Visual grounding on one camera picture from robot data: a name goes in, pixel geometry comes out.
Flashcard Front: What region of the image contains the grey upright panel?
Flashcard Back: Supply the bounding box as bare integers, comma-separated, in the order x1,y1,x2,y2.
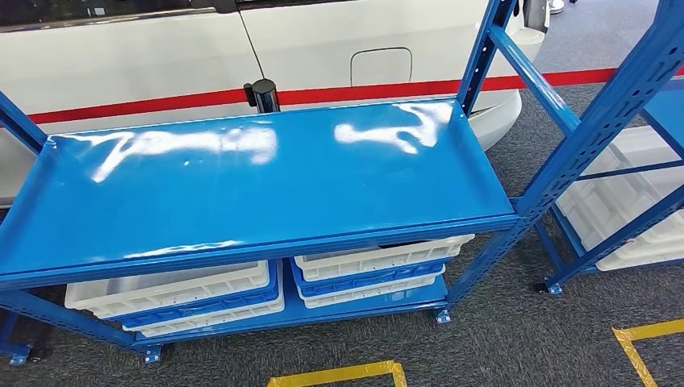
523,0,552,33

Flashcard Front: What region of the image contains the blue metal shelf rack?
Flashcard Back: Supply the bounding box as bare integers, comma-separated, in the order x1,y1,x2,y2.
0,0,684,365
534,80,684,296
0,310,33,367

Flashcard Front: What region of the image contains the black stanchion post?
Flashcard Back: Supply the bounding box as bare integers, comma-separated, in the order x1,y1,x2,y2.
244,78,281,114

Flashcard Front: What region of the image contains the white car body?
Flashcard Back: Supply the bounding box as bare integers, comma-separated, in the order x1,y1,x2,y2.
0,0,546,206

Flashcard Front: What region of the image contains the yellow floor tape square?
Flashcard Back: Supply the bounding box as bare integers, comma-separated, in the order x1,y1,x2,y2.
265,360,408,387

